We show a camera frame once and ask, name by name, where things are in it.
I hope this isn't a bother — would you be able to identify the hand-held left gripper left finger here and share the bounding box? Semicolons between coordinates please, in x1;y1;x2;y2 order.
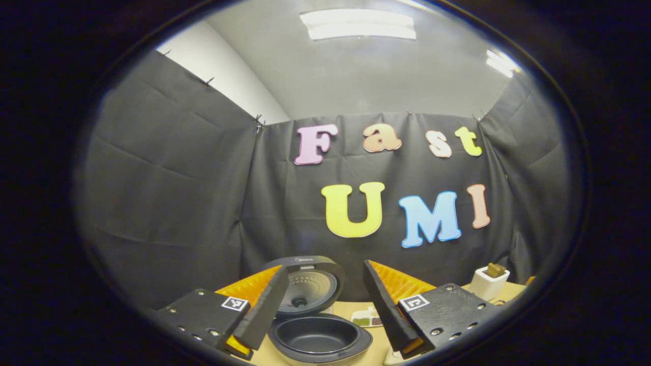
155;264;289;360

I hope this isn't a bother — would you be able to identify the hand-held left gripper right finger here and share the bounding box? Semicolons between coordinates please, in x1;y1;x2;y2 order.
362;259;501;359

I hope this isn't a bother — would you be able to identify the black rice cooker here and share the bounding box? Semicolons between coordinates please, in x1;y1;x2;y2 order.
259;256;373;366

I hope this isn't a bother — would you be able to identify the white box holder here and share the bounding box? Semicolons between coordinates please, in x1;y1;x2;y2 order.
468;267;511;301

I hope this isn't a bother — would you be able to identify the white divided grain dish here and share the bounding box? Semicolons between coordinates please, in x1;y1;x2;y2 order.
351;305;383;327

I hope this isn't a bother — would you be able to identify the black backdrop cloth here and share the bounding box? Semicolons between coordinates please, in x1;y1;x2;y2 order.
76;51;573;311

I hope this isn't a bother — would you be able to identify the small ceiling light panel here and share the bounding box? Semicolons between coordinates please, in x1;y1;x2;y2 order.
486;49;520;78

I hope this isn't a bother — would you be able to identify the large ceiling light panel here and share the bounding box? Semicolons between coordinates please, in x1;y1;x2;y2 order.
300;9;417;41

